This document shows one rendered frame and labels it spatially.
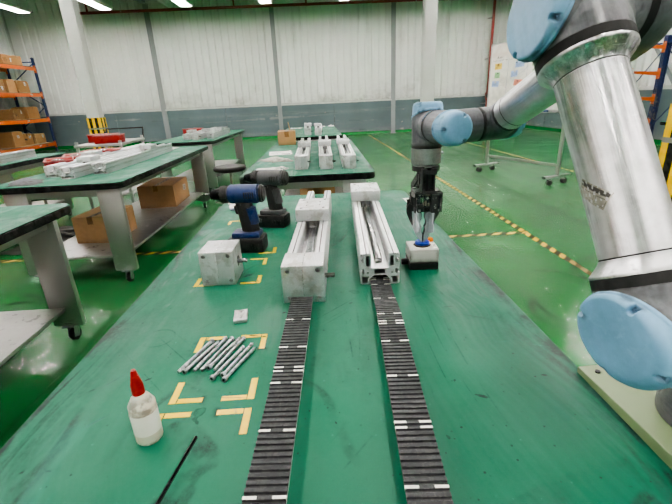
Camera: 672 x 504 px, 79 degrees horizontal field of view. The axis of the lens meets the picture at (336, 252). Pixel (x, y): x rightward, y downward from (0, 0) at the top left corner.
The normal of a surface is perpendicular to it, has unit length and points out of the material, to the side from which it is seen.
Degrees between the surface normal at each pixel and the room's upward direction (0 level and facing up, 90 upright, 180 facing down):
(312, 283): 90
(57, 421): 0
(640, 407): 3
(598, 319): 98
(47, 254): 90
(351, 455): 0
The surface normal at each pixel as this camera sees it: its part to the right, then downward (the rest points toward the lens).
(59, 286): 0.06, 0.35
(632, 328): -0.94, 0.27
